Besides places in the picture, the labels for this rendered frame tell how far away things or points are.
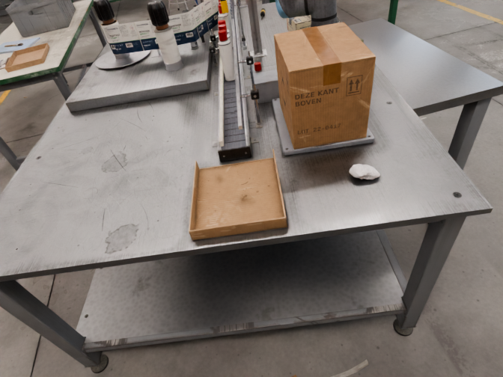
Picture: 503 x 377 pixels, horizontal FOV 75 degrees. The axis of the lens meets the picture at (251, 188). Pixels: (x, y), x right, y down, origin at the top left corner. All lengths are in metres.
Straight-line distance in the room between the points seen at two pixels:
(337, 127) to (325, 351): 0.98
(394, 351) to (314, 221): 0.89
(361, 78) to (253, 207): 0.48
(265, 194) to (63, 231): 0.61
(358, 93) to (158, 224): 0.70
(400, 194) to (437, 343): 0.87
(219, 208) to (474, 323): 1.26
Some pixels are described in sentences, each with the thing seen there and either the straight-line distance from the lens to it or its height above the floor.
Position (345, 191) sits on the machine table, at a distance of 0.98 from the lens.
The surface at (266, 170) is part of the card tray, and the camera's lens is 1.06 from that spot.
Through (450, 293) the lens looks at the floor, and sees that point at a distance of 1.85.
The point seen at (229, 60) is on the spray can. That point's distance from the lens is 1.48.
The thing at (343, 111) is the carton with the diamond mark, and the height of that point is 0.96.
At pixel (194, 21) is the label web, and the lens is 1.95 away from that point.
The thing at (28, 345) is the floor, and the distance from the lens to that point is 2.12.
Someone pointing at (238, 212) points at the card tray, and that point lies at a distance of 0.95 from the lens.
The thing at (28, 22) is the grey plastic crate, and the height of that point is 0.90.
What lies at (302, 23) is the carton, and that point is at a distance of 2.01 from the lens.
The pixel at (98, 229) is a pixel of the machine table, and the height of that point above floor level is 0.83.
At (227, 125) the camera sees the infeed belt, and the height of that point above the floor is 0.88.
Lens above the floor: 1.52
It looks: 43 degrees down
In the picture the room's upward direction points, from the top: 11 degrees counter-clockwise
